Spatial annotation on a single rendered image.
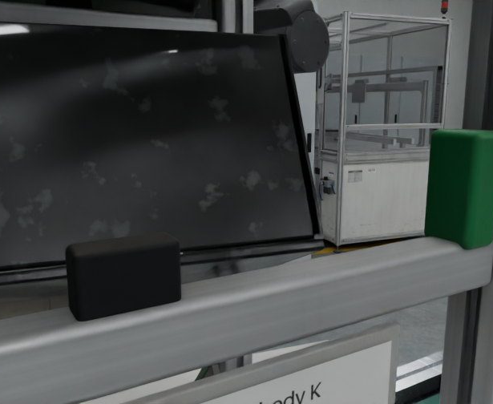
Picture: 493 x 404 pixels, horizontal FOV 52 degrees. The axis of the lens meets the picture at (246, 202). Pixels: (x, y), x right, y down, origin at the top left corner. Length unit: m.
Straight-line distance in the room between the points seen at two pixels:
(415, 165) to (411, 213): 0.46
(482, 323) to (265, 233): 0.07
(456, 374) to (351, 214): 4.50
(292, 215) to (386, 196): 4.70
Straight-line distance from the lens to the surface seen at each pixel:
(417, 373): 0.82
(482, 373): 0.18
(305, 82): 3.71
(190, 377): 0.97
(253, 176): 0.15
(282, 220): 0.15
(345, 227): 4.67
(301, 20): 0.50
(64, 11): 0.26
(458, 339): 0.18
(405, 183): 4.95
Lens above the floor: 1.35
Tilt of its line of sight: 11 degrees down
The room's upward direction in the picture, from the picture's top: straight up
